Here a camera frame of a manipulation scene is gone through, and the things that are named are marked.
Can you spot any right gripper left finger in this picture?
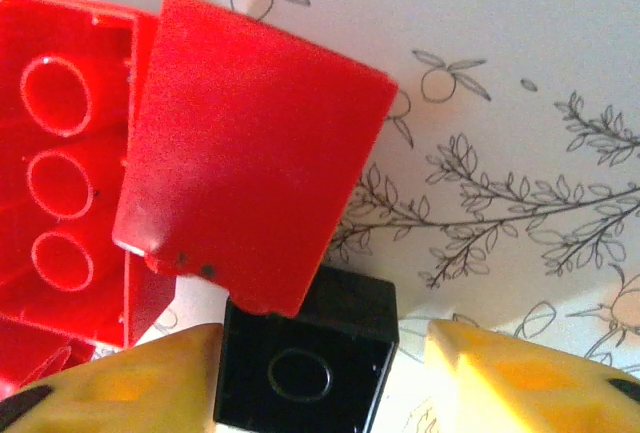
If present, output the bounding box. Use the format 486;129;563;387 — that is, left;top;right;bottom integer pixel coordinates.
0;323;224;433

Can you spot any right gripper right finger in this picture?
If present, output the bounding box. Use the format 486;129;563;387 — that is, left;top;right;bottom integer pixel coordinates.
424;319;640;433

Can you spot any black lego brick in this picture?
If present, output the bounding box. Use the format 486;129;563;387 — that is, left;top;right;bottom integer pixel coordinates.
213;265;400;433

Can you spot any red lego brick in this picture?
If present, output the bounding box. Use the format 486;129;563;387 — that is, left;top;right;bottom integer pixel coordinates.
112;0;400;315
0;0;177;394

